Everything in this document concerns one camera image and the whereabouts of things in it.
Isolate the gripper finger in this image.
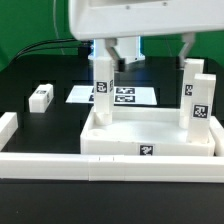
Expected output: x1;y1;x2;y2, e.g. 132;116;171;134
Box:
178;33;195;68
105;38;125;72

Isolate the fiducial marker sheet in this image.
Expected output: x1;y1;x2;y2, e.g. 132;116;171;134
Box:
66;85;157;106

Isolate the thin grey cable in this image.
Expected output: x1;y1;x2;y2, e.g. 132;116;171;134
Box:
52;0;66;56

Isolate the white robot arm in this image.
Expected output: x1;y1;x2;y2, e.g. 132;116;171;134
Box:
68;0;224;70

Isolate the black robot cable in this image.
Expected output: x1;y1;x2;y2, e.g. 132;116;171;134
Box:
9;38;94;64

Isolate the white desk tabletop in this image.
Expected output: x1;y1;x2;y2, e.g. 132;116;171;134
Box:
80;106;215;156

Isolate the white U-shaped obstacle fence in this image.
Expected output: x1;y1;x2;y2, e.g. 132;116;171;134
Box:
0;112;224;183

